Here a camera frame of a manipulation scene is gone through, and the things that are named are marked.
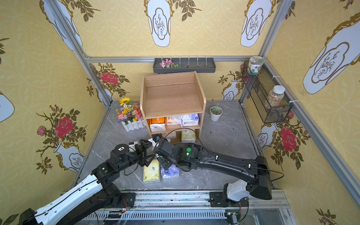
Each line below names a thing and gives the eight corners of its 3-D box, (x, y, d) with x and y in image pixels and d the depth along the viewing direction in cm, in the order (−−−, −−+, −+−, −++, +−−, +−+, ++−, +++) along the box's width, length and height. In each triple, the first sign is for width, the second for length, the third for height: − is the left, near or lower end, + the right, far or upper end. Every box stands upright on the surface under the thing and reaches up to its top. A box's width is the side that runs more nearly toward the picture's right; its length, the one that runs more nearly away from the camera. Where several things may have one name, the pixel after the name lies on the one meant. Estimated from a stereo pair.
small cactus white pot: (211, 121, 110) (213, 113, 102) (210, 114, 114) (211, 106, 107) (220, 121, 110) (223, 113, 102) (219, 114, 114) (221, 106, 107)
